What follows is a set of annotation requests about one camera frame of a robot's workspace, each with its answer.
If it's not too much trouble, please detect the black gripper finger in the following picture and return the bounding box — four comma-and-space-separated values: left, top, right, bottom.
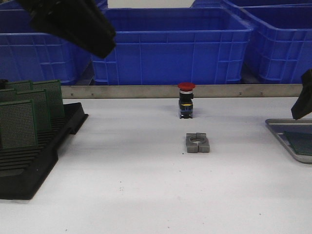
18, 0, 116, 58
291, 69, 312, 119

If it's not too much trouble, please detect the green perforated circuit board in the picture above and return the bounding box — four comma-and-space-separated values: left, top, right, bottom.
0, 100, 38, 149

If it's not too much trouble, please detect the silver metal tray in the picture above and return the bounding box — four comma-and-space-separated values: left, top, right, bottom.
266, 119, 312, 163

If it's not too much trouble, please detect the green board back right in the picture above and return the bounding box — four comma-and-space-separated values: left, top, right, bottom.
33, 79, 65, 119

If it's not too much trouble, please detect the green board middle row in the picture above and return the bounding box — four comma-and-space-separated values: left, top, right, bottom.
17, 89, 52, 132

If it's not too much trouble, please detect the green board back left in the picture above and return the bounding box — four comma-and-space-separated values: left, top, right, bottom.
5, 80, 33, 92

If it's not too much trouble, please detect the green board left middle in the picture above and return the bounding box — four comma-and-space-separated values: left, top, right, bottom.
0, 89, 17, 104

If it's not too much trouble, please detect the black slotted board rack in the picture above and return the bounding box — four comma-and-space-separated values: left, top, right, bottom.
0, 102, 88, 200

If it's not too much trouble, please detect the blue left plastic crate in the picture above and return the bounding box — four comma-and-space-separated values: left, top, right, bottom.
0, 10, 90, 85

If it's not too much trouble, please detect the blue plastic crate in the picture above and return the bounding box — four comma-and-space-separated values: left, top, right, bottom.
0, 10, 90, 85
241, 6, 312, 84
91, 8, 252, 85

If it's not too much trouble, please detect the blue far left crate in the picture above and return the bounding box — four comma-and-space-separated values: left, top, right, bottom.
0, 0, 108, 10

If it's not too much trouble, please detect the blue right plastic crate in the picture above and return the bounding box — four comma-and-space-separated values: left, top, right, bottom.
241, 6, 312, 84

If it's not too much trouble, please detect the grey split clamp block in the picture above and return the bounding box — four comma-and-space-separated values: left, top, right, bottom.
186, 133, 210, 153

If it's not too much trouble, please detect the red emergency stop button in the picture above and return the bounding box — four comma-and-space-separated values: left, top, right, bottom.
178, 82, 196, 119

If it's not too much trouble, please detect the blue far right crate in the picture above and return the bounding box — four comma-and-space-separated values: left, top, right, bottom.
191, 0, 312, 8

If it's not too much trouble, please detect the blue centre plastic crate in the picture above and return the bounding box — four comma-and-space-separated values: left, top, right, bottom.
91, 8, 252, 85

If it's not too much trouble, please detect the metal table edge rail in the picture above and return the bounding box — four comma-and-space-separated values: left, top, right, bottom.
61, 84, 302, 99

